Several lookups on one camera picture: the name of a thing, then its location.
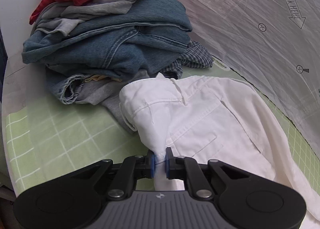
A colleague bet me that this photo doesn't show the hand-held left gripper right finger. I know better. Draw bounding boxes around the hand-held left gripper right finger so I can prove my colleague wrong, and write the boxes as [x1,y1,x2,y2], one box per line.
[164,147,251,198]

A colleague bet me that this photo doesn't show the grey cloth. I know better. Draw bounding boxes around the grey cloth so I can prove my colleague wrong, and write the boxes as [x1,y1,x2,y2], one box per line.
[75,81,141,135]

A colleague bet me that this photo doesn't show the blue denim jeans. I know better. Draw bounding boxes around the blue denim jeans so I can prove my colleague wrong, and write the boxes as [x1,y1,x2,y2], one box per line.
[22,0,193,78]

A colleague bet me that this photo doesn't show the grey sweatshirt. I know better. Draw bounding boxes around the grey sweatshirt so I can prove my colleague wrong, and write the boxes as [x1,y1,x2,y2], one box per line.
[32,0,156,38]

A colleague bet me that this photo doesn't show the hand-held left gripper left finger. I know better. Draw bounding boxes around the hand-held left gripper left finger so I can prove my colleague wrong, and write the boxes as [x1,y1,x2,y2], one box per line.
[74,150,155,200]

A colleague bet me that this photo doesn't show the frayed light denim jeans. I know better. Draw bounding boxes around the frayed light denim jeans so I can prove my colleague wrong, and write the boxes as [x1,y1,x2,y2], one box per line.
[46,65,150,105]

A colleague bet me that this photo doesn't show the green grid mat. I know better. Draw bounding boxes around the green grid mat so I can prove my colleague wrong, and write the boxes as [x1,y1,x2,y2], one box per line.
[5,53,320,196]

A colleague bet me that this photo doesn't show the yellow cloth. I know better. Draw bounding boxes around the yellow cloth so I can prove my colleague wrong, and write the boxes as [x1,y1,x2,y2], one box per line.
[84,75,122,83]

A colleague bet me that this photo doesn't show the carrot print sheet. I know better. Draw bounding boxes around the carrot print sheet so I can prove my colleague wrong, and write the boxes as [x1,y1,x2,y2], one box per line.
[140,0,320,160]

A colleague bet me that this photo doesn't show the white pants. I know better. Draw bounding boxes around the white pants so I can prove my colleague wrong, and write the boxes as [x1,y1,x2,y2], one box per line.
[119,73,320,229]

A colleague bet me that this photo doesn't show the blue checkered shirt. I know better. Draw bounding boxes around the blue checkered shirt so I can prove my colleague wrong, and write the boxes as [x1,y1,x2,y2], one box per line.
[160,40,214,80]

